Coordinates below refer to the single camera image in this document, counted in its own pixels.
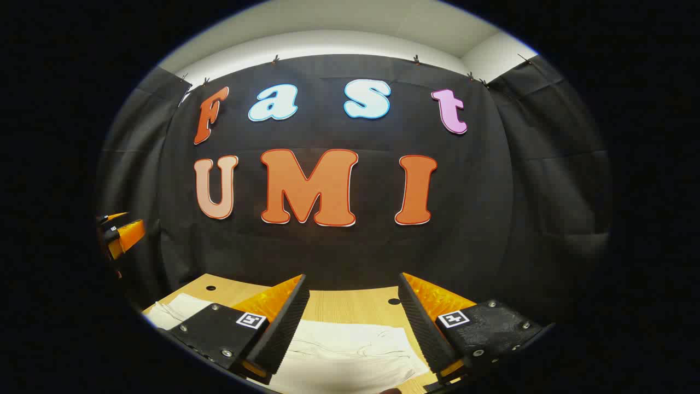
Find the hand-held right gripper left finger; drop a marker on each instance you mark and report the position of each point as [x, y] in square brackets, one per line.
[284, 328]

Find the white jeans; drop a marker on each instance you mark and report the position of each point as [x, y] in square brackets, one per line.
[350, 350]

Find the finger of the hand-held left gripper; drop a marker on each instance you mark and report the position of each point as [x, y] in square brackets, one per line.
[115, 216]
[131, 235]

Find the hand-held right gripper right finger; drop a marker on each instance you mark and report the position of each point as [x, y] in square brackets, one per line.
[421, 328]

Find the black backdrop cloth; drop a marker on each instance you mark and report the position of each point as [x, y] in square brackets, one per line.
[481, 219]

